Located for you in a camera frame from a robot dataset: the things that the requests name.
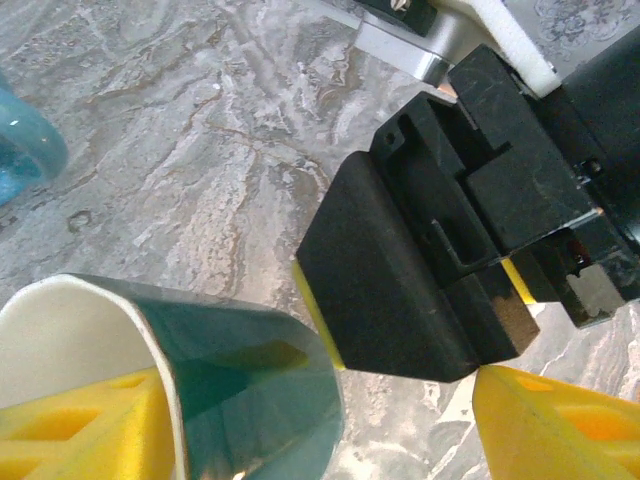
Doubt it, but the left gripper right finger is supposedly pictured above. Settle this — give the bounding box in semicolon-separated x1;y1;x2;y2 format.
472;364;640;480

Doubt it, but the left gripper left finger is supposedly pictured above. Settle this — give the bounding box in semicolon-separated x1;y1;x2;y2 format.
0;364;189;480

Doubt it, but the dark green mug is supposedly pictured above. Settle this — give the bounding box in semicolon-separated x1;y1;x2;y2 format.
0;272;347;480

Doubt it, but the teal blue glazed mug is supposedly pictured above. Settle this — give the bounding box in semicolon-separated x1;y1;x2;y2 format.
0;74;69;206

